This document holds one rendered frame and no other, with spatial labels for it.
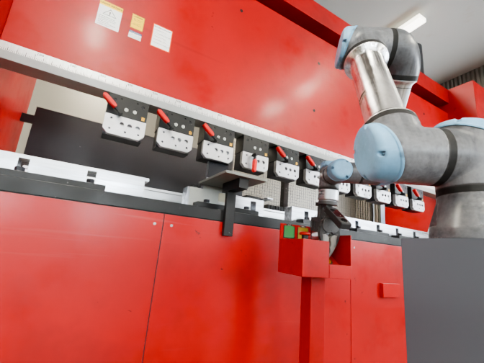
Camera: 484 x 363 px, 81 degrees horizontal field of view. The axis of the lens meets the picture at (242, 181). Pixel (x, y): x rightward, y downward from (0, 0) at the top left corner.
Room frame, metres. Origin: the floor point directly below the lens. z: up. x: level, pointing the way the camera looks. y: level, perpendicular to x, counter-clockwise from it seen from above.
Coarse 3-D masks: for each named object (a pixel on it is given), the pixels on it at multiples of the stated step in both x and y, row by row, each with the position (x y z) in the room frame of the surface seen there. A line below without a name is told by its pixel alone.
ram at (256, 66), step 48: (48, 0) 0.86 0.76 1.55; (96, 0) 0.92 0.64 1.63; (144, 0) 1.01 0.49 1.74; (192, 0) 1.11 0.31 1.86; (240, 0) 1.23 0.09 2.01; (0, 48) 0.82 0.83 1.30; (48, 48) 0.88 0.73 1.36; (96, 48) 0.94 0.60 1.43; (144, 48) 1.03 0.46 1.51; (192, 48) 1.12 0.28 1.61; (240, 48) 1.24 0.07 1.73; (288, 48) 1.39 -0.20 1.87; (336, 48) 1.58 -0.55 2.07; (96, 96) 1.02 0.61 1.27; (144, 96) 1.04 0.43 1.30; (192, 96) 1.14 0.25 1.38; (240, 96) 1.25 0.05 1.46; (288, 96) 1.40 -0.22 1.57; (336, 96) 1.58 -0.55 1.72; (288, 144) 1.41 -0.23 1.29; (336, 144) 1.58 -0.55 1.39; (432, 192) 2.09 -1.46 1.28
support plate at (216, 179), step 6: (216, 174) 1.04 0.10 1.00; (222, 174) 1.01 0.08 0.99; (228, 174) 1.00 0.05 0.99; (234, 174) 0.99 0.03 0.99; (240, 174) 1.00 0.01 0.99; (246, 174) 1.01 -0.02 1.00; (204, 180) 1.15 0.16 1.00; (210, 180) 1.11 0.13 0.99; (216, 180) 1.10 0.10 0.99; (222, 180) 1.10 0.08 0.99; (228, 180) 1.09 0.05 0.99; (252, 180) 1.05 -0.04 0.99; (258, 180) 1.05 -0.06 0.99; (264, 180) 1.05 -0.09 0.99; (210, 186) 1.22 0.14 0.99; (216, 186) 1.21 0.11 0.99; (222, 186) 1.20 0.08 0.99
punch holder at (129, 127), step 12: (120, 96) 1.00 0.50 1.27; (108, 108) 0.98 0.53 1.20; (120, 108) 1.00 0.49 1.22; (132, 108) 1.02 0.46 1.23; (144, 108) 1.05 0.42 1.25; (108, 120) 0.98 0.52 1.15; (120, 120) 1.00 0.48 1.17; (132, 120) 1.02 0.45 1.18; (144, 120) 1.05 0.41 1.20; (108, 132) 0.99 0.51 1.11; (120, 132) 1.01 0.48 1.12; (132, 132) 1.03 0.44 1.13; (144, 132) 1.05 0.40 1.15; (132, 144) 1.09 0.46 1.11
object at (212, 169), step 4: (208, 164) 1.23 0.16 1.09; (212, 164) 1.24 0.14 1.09; (216, 164) 1.24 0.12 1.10; (220, 164) 1.25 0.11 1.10; (224, 164) 1.26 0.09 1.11; (208, 168) 1.23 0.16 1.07; (212, 168) 1.24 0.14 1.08; (216, 168) 1.24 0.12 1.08; (220, 168) 1.26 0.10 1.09; (224, 168) 1.26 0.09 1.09; (208, 172) 1.23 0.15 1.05; (212, 172) 1.24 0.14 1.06; (216, 172) 1.25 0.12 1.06; (208, 176) 1.23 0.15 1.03
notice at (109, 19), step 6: (102, 0) 0.93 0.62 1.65; (102, 6) 0.94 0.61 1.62; (108, 6) 0.95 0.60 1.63; (114, 6) 0.96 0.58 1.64; (102, 12) 0.94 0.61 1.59; (108, 12) 0.95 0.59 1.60; (114, 12) 0.96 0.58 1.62; (120, 12) 0.97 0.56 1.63; (96, 18) 0.93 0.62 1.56; (102, 18) 0.94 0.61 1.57; (108, 18) 0.95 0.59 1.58; (114, 18) 0.96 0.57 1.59; (120, 18) 0.97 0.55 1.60; (102, 24) 0.94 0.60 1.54; (108, 24) 0.95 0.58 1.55; (114, 24) 0.96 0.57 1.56; (114, 30) 0.97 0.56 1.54
